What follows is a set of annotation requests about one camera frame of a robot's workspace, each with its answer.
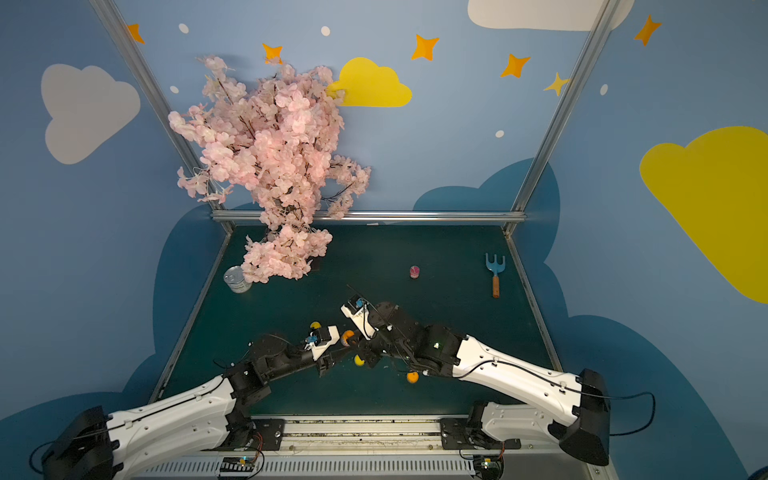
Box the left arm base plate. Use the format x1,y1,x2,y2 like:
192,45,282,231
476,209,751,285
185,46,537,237
229,418,286,452

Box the blue garden fork toy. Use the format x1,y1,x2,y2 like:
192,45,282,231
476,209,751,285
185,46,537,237
485,253,506,299

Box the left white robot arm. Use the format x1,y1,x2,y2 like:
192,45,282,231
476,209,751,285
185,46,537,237
29,326,354,479

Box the aluminium front rail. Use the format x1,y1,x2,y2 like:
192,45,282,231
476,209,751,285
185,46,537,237
138,415,618,479

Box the small circuit board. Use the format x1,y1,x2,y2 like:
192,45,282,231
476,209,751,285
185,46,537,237
217,456,256,479

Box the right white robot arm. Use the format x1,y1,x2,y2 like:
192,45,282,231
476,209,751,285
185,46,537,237
342,298,615,466

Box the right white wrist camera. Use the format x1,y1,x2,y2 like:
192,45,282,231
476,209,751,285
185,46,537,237
341,295,376,340

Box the aluminium frame right post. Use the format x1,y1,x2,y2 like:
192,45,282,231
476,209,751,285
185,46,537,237
503,0,622,240

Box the aluminium frame post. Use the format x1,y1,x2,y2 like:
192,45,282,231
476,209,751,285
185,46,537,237
503,0,622,240
89,0,203,173

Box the pink cherry blossom tree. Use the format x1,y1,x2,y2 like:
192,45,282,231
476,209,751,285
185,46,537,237
168,56,371,283

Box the aluminium frame left post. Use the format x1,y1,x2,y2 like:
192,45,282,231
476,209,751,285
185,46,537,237
89,0,203,173

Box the aluminium frame back bar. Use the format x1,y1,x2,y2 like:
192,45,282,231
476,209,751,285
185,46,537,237
211,209,527,226

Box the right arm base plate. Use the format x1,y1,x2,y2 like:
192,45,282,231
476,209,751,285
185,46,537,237
439,417,522,451

